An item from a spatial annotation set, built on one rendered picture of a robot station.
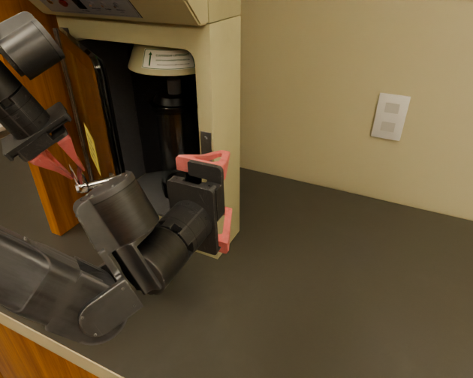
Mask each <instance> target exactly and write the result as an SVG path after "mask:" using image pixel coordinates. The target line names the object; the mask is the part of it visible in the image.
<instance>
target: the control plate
mask: <svg viewBox="0 0 473 378"><path fill-rule="evenodd" d="M40 1H41V2H42V3H43V4H45V5H46V6H47V7H48V8H49V9H50V10H51V11H54V12H65V13H75V14H95V15H105V16H116V17H136V18H142V16H141V15H140V14H139V12H138V11H137V10H136V8H135V7H134V6H133V4H132V3H131V2H130V1H129V0H80V1H81V2H82V3H83V4H84V5H85V6H86V8H87V9H79V8H78V7H77V6H76V5H75V4H74V3H73V2H72V1H71V0H64V1H66V2H67V3H68V6H67V7H65V6H62V5H61V4H59V0H51V1H52V2H53V4H50V3H49V2H48V1H47V0H40ZM89 1H91V2H93V3H94V5H92V6H91V7H90V6H89ZM101 2H104V3H105V4H106V5H107V6H106V7H105V6H104V7H102V6H101ZM114 2H115V3H117V4H118V5H119V6H118V7H116V8H114V5H113V3H114Z"/></svg>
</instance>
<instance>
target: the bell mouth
mask: <svg viewBox="0 0 473 378"><path fill-rule="evenodd" d="M128 68H129V69H130V70H131V71H133V72H135V73H138V74H145V75H150V76H160V77H174V76H185V75H192V74H195V63H194V58H193V56H192V54H191V53H190V52H189V51H188V50H186V49H177V48H170V47H162V46H149V45H141V44H134V46H133V49H132V52H131V57H130V59H129V63H128Z"/></svg>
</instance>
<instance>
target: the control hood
mask: <svg viewBox="0 0 473 378"><path fill-rule="evenodd" d="M29 1H30V2H31V3H32V4H33V5H34V6H35V7H37V8H38V9H39V10H40V11H41V12H42V13H44V14H53V15H62V16H73V17H91V18H102V19H112V20H130V21H140V22H150V23H169V24H178V25H188V26H203V25H206V23H207V22H208V3H207V0H129V1H130V2H131V3H132V4H133V6H134V7H135V8H136V10H137V11H138V12H139V14H140V15H141V16H142V18H136V17H125V16H105V15H95V14H84V13H65V12H54V11H51V10H50V9H49V8H48V7H47V6H46V5H45V4H43V3H42V2H41V1H40V0H29Z"/></svg>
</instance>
